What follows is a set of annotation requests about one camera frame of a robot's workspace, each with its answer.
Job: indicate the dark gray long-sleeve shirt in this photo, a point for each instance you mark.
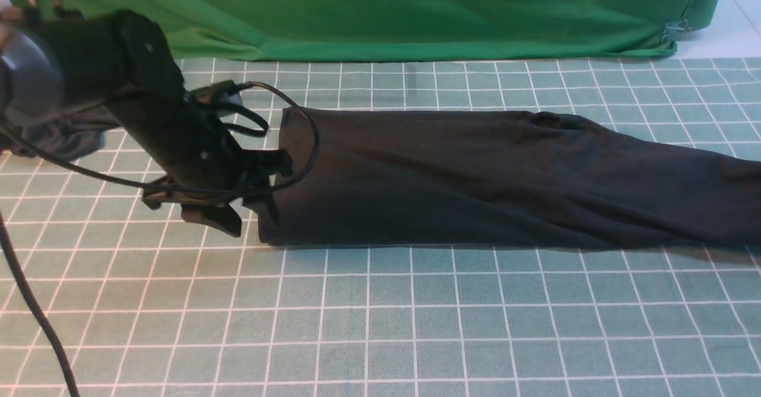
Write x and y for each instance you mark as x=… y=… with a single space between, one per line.
x=517 y=179

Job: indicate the metal binder clip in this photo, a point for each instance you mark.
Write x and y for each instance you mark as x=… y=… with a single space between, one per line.
x=674 y=31

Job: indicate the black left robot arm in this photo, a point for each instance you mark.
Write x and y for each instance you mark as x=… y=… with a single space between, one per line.
x=122 y=63

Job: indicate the green backdrop cloth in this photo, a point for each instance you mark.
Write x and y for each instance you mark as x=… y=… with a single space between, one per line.
x=413 y=30

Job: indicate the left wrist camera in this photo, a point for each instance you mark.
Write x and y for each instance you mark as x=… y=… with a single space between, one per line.
x=220 y=99

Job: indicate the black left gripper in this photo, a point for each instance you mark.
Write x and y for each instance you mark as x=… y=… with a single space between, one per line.
x=203 y=162

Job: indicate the crumpled dark gray garment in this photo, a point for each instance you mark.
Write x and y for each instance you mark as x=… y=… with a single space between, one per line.
x=72 y=136

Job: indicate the teal grid tablecloth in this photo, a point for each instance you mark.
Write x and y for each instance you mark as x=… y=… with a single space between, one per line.
x=147 y=305

